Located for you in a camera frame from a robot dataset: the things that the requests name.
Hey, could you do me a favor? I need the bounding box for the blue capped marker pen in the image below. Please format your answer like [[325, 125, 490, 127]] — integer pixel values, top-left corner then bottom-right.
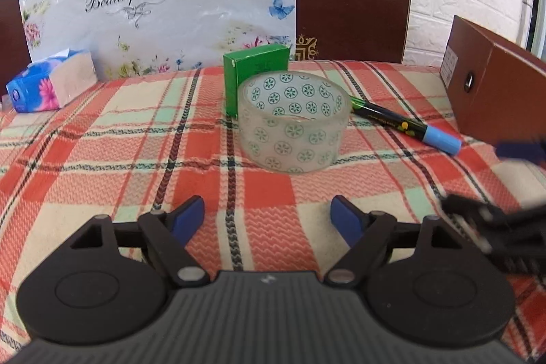
[[350, 96, 462, 155]]

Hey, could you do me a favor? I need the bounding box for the blue floral tissue pack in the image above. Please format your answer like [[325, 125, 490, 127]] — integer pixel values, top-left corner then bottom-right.
[[6, 49, 98, 113]]

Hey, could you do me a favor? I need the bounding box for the small green box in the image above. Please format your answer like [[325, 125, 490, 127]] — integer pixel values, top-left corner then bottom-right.
[[223, 43, 290, 117]]

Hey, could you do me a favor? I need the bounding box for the brown cardboard storage box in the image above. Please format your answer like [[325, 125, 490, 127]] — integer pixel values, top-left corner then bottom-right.
[[441, 16, 546, 145]]

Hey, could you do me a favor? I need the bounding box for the red plaid bed sheet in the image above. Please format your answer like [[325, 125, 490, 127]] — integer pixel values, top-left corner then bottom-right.
[[1, 68, 545, 359]]

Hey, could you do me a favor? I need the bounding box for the clear patterned tape roll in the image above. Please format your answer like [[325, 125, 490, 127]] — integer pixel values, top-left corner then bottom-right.
[[238, 71, 352, 174]]

